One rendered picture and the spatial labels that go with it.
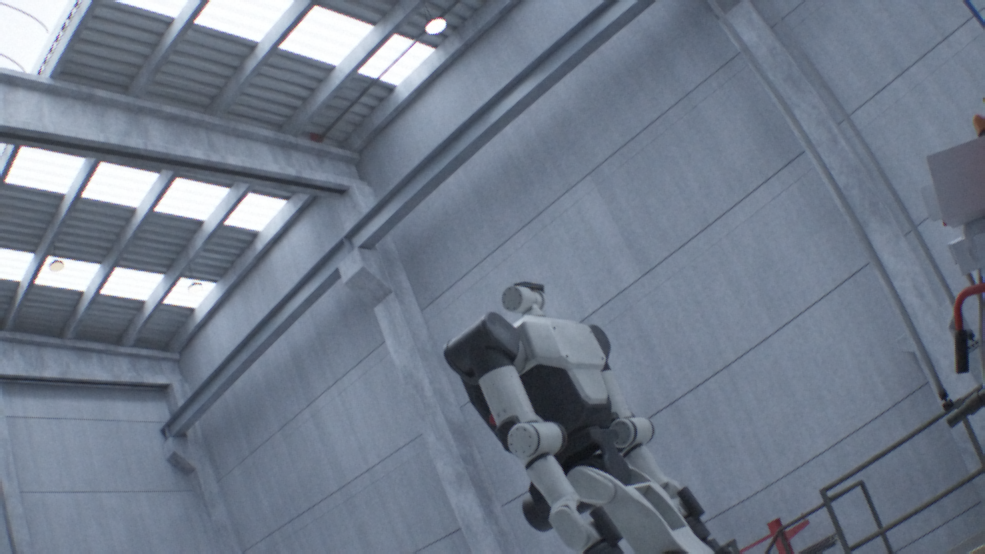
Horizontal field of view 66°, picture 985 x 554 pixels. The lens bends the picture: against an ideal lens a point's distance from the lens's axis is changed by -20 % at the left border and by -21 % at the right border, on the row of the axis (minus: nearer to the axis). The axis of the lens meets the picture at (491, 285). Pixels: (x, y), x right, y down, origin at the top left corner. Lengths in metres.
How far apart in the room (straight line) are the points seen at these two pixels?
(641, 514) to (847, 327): 9.49
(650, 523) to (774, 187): 10.14
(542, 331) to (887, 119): 9.80
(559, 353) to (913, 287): 8.85
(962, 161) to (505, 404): 1.19
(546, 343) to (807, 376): 9.60
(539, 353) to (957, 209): 1.11
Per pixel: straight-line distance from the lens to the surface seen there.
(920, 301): 10.80
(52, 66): 13.88
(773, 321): 11.91
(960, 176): 1.76
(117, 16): 13.70
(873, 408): 11.42
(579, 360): 2.27
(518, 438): 2.06
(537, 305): 2.42
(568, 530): 2.01
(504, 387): 2.12
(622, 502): 2.16
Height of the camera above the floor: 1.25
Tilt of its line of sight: 23 degrees up
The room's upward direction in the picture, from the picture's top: 24 degrees counter-clockwise
